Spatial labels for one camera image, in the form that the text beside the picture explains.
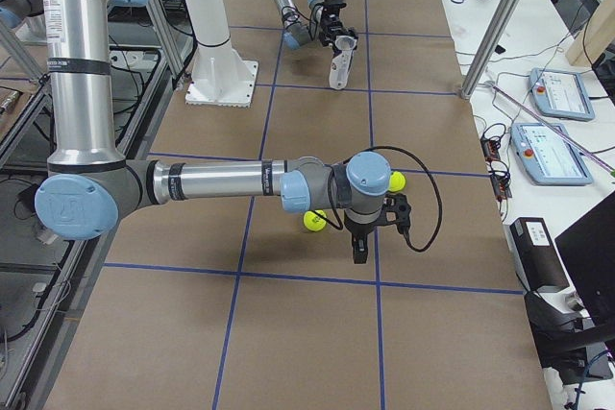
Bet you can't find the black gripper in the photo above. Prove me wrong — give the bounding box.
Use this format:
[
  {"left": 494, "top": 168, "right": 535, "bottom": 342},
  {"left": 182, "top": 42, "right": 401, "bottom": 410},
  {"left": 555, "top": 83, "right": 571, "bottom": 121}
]
[
  {"left": 344, "top": 217, "right": 378, "bottom": 264},
  {"left": 318, "top": 11, "right": 358, "bottom": 60}
]

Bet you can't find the clear tennis ball can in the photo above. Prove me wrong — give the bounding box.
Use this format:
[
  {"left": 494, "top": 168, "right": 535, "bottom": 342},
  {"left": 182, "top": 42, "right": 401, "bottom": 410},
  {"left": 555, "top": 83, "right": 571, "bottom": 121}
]
[{"left": 329, "top": 36, "right": 355, "bottom": 90}]

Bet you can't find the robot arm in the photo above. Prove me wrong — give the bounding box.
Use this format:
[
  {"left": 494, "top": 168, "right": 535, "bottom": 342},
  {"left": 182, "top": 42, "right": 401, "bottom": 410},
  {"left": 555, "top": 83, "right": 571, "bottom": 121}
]
[
  {"left": 274, "top": 0, "right": 358, "bottom": 68},
  {"left": 35, "top": 0, "right": 391, "bottom": 264}
]

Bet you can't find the tennis ball with Wilson print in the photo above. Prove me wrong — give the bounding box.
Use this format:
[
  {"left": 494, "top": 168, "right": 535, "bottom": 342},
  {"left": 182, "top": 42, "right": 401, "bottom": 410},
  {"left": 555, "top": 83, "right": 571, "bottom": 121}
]
[{"left": 303, "top": 210, "right": 328, "bottom": 232}]

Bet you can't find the tennis ball with Roland Garros print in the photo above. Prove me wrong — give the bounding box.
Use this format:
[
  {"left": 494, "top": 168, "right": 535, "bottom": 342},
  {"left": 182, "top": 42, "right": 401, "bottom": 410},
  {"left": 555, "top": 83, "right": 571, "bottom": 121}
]
[{"left": 388, "top": 171, "right": 406, "bottom": 193}]

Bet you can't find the black box with label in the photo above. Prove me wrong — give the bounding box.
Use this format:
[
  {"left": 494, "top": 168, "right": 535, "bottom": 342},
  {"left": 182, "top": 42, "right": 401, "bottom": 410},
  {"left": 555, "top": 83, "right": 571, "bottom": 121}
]
[{"left": 508, "top": 217, "right": 570, "bottom": 293}]

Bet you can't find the near blue teach pendant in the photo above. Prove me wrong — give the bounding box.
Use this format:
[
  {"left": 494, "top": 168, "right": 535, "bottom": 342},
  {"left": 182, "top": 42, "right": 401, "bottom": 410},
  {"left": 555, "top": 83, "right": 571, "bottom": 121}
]
[{"left": 510, "top": 123, "right": 593, "bottom": 186}]

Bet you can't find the blue teach pendant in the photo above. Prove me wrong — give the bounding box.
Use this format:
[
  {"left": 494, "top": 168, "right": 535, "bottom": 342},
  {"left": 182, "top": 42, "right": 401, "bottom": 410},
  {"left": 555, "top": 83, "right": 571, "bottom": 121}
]
[
  {"left": 529, "top": 68, "right": 595, "bottom": 122},
  {"left": 510, "top": 123, "right": 593, "bottom": 186}
]

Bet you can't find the far blue teach pendant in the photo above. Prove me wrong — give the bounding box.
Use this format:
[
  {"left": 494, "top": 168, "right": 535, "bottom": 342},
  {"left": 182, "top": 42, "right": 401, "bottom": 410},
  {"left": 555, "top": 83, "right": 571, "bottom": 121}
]
[{"left": 529, "top": 68, "right": 595, "bottom": 122}]

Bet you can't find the black monitor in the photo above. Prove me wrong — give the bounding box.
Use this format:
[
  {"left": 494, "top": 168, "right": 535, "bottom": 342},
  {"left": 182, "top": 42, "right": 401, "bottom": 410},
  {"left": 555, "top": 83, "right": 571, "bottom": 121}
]
[{"left": 555, "top": 193, "right": 615, "bottom": 323}]

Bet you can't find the white central pedestal column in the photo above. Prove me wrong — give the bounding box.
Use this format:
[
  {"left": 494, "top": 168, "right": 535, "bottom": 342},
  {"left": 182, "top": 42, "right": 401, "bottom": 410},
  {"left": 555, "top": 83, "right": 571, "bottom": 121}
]
[{"left": 185, "top": 0, "right": 258, "bottom": 108}]

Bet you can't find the aluminium frame post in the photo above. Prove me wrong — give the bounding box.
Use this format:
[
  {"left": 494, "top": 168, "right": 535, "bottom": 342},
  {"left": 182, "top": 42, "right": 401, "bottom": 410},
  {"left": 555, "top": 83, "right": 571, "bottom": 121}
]
[{"left": 459, "top": 0, "right": 520, "bottom": 100}]

